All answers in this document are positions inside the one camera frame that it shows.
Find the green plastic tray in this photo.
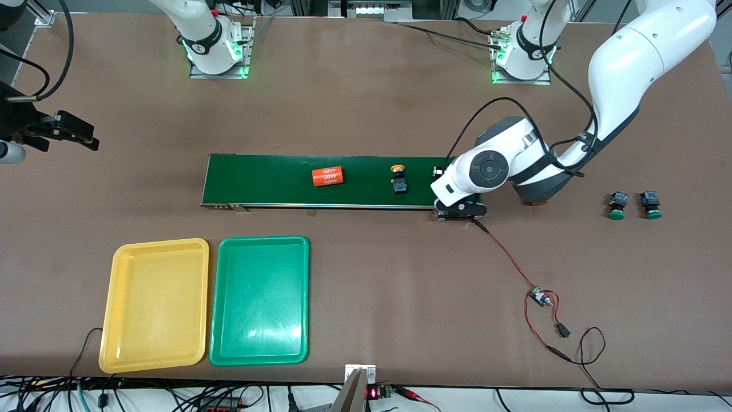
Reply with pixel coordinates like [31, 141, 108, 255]
[209, 236, 310, 367]

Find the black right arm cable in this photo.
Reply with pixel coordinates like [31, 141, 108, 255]
[0, 0, 74, 101]

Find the black curved cable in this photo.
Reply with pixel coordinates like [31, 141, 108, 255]
[70, 327, 105, 378]

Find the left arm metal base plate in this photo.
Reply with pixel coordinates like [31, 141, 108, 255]
[491, 26, 552, 85]

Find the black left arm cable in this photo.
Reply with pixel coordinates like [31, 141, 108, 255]
[446, 0, 601, 178]

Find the red black twisted wire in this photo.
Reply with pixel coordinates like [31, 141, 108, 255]
[474, 220, 572, 362]

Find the white lit panel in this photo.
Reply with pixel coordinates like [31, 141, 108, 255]
[342, 0, 385, 18]

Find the black cable to arm base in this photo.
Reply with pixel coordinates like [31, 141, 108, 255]
[395, 20, 504, 49]

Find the green conveyor belt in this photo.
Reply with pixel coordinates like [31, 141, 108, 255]
[200, 153, 486, 223]

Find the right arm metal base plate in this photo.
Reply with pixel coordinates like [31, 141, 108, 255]
[189, 16, 256, 80]

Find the thin black looped cable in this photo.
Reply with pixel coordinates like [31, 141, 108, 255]
[563, 326, 607, 395]

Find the yellow plastic tray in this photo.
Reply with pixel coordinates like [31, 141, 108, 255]
[98, 238, 210, 374]

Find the red clip lead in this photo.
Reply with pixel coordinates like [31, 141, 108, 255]
[397, 388, 441, 411]

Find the green mushroom push button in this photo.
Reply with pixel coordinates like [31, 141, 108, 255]
[639, 191, 663, 220]
[607, 192, 630, 221]

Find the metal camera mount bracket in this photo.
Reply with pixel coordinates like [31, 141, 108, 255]
[331, 363, 378, 412]

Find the thick black cable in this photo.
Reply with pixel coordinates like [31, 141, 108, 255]
[580, 388, 635, 406]

